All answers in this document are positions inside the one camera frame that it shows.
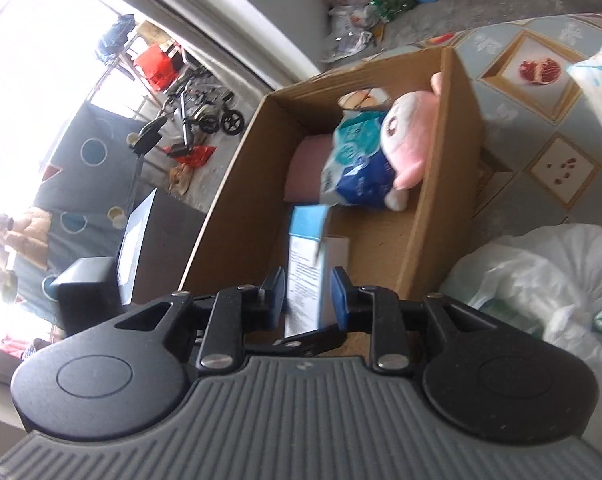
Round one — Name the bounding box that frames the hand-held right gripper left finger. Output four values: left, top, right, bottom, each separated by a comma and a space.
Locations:
108, 266, 288, 375

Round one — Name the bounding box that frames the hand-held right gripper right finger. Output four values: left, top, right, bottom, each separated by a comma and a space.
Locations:
331, 266, 493, 376

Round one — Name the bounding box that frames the blue and white carton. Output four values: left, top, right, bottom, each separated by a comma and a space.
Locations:
283, 204, 352, 338

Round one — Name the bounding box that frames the brown cardboard box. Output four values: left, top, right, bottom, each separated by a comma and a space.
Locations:
178, 46, 484, 356

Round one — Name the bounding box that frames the blue tissue pack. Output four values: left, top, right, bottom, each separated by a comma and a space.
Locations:
321, 110, 397, 208

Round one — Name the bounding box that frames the pink plush toy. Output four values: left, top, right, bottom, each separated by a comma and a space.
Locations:
381, 72, 444, 211

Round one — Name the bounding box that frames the white paper sheet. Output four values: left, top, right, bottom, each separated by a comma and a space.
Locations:
117, 189, 157, 306

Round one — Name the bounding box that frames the beige hanging garment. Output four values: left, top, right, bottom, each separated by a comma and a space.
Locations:
0, 207, 49, 271

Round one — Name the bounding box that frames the dark table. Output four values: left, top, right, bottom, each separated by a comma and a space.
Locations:
116, 187, 209, 311

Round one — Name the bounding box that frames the grey circle print cloth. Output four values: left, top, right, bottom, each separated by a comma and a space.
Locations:
31, 102, 146, 311

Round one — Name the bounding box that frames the red plastic bag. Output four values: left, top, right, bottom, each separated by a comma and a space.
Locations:
163, 145, 217, 166

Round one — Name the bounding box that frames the black padded stand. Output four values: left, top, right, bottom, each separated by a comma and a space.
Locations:
131, 117, 164, 156

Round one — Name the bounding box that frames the large white plastic bag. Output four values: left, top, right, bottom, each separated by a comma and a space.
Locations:
441, 224, 602, 411

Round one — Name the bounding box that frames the wheelchair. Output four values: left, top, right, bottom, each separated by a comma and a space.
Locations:
158, 42, 246, 136

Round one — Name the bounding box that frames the dark blue hanging garment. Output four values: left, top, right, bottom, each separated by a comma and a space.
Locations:
98, 14, 136, 58

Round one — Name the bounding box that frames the yellow hanging towel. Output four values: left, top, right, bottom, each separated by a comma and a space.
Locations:
136, 20, 164, 46

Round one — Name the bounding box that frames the small white plastic bag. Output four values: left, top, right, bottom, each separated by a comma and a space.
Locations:
326, 2, 374, 58

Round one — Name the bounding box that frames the green bottle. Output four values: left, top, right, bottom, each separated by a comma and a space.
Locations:
368, 0, 417, 23

